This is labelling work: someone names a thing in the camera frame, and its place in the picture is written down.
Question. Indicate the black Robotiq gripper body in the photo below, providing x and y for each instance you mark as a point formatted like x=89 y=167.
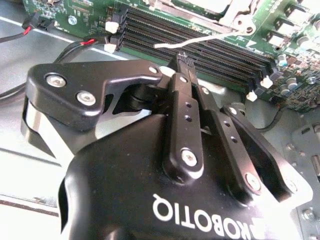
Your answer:
x=120 y=187

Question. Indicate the silver CPU plate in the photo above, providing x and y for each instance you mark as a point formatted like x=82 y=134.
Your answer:
x=200 y=3

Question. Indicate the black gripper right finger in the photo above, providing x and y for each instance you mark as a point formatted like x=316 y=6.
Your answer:
x=225 y=130

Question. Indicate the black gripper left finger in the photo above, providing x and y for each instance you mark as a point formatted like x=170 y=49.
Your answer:
x=75 y=80

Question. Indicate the thin metal locking lever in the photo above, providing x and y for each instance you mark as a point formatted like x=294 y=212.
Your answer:
x=200 y=40

